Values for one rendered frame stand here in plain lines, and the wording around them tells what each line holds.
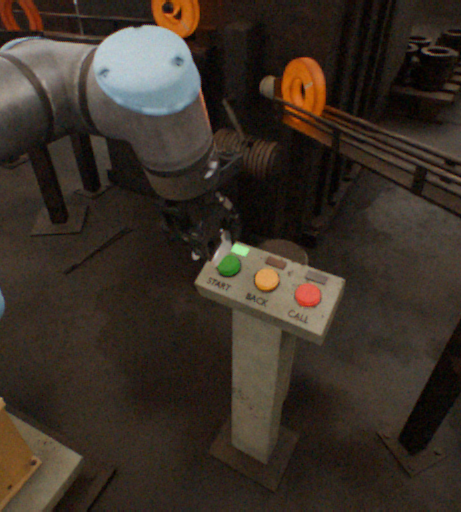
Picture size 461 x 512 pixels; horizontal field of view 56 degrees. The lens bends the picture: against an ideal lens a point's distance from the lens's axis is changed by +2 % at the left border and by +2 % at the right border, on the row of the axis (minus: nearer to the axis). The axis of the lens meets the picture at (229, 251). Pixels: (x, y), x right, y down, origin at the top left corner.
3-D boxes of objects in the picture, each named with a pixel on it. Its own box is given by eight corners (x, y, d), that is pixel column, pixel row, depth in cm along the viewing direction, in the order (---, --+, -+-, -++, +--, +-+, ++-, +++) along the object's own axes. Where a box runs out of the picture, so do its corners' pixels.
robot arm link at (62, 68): (-47, 44, 42) (59, 57, 38) (41, 29, 51) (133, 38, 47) (-13, 141, 47) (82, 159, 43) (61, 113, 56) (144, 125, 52)
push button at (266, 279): (261, 269, 76) (260, 264, 74) (282, 277, 74) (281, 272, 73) (252, 288, 74) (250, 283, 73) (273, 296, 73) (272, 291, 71)
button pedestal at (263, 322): (229, 399, 123) (229, 227, 82) (308, 440, 114) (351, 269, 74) (199, 449, 112) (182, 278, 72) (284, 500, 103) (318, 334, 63)
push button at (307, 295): (301, 284, 73) (301, 279, 72) (323, 292, 72) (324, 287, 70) (292, 303, 72) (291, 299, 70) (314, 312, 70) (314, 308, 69)
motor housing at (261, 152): (226, 246, 174) (225, 120, 139) (275, 264, 166) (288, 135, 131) (209, 265, 165) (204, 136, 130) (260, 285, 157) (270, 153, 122)
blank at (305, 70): (300, 128, 120) (289, 130, 119) (286, 71, 119) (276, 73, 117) (332, 111, 106) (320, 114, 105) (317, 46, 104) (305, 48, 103)
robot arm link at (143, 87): (113, 14, 43) (204, 19, 40) (154, 115, 54) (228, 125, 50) (64, 76, 39) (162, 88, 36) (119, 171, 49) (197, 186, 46)
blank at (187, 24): (150, 8, 140) (143, 10, 138) (172, -36, 128) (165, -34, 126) (183, 47, 142) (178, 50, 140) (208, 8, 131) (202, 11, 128)
